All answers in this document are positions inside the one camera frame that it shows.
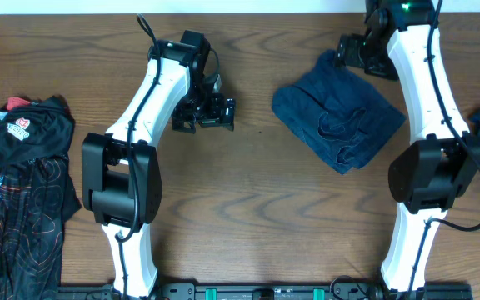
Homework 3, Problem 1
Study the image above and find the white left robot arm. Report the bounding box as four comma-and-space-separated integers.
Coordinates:
82, 31, 236, 299

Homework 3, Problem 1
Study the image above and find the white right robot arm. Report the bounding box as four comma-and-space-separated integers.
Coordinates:
336, 0, 480, 299

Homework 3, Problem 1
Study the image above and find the black patterned garment pile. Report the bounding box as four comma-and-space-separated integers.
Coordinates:
0, 96, 81, 299

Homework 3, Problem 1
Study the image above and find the black mounting rail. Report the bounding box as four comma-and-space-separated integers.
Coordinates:
56, 281, 474, 300

